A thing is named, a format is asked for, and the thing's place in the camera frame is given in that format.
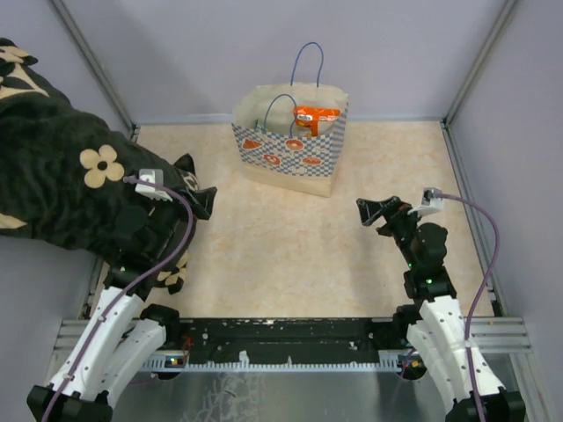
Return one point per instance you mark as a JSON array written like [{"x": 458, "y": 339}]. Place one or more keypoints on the right aluminium corner post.
[{"x": 499, "y": 27}]

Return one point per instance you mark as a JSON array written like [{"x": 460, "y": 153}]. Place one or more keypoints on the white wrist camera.
[
  {"x": 431, "y": 203},
  {"x": 152, "y": 191}
]

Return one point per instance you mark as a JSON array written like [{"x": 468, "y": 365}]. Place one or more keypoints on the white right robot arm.
[{"x": 434, "y": 324}]

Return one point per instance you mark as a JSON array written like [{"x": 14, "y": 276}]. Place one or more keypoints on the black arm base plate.
[{"x": 282, "y": 340}]

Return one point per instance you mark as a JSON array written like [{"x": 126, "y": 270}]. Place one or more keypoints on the left aluminium corner post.
[{"x": 95, "y": 66}]

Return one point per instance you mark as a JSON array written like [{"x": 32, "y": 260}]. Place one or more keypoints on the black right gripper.
[{"x": 393, "y": 210}]

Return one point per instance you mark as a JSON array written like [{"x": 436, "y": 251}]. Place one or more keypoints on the blue checkered paper bag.
[{"x": 281, "y": 157}]

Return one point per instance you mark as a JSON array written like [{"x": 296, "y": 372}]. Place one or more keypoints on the green snack packet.
[{"x": 260, "y": 127}]

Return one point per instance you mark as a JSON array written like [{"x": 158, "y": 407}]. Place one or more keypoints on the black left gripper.
[{"x": 176, "y": 206}]

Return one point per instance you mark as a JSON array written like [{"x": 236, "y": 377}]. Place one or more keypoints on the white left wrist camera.
[{"x": 152, "y": 191}]

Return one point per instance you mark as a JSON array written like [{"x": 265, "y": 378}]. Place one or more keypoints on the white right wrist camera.
[{"x": 431, "y": 203}]

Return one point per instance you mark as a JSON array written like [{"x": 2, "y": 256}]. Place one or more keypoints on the aluminium corner post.
[
  {"x": 95, "y": 66},
  {"x": 499, "y": 27}
]

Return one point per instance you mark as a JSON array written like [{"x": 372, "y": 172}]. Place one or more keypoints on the black floral plush blanket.
[{"x": 65, "y": 173}]

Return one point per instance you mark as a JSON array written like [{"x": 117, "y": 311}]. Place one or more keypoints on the aluminium frame rail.
[{"x": 492, "y": 334}]

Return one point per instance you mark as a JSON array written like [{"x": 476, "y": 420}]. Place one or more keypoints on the orange Fox's candy packet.
[{"x": 313, "y": 121}]

